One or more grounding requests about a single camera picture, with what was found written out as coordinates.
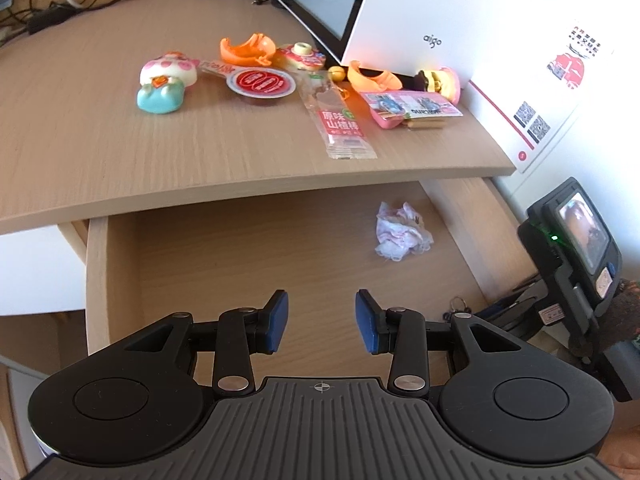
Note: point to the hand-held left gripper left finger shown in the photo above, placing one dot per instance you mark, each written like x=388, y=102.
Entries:
x=277, y=321

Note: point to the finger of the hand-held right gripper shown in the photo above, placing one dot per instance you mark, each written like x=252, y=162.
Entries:
x=520, y=312

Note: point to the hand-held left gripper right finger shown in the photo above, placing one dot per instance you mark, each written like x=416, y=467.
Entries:
x=366, y=322

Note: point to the wooden drawer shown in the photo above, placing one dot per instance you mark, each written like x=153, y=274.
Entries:
x=250, y=250

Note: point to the white paper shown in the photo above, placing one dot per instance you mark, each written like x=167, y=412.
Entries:
x=400, y=232

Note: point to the person's right forearm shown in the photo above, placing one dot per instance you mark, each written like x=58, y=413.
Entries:
x=625, y=312

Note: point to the white box with red print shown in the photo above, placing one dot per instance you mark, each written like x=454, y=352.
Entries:
x=550, y=85

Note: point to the clear snack packet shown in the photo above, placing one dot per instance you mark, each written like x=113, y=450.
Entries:
x=340, y=120

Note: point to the pink card packet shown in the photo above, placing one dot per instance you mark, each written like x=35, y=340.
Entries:
x=405, y=107

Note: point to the jelly cup with red lid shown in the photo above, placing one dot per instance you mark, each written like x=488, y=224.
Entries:
x=260, y=82

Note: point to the orange plastic shell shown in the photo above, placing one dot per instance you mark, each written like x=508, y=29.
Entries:
x=245, y=50
x=372, y=80

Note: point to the small yellow ball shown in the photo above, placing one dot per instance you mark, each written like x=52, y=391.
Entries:
x=336, y=73

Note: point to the pink white blue squishy toy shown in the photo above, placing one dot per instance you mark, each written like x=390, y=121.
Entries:
x=162, y=85

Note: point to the white computer case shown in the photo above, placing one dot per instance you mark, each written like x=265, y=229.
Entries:
x=400, y=10

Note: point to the black power adapter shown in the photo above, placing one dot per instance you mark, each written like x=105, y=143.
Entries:
x=47, y=19

